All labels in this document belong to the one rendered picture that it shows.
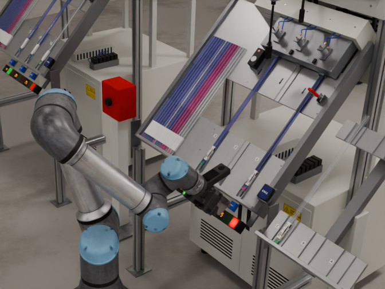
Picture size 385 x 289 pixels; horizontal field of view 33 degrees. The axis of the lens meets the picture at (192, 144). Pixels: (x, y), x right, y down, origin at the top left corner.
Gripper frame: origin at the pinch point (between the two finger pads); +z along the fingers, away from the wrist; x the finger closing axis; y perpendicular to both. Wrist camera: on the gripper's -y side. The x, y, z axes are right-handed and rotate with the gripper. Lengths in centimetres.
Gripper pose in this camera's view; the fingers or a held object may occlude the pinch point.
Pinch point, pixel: (228, 203)
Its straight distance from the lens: 223.9
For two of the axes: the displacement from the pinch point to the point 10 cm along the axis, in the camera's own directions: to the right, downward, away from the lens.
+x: 6.4, 3.8, -6.7
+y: -5.8, 8.1, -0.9
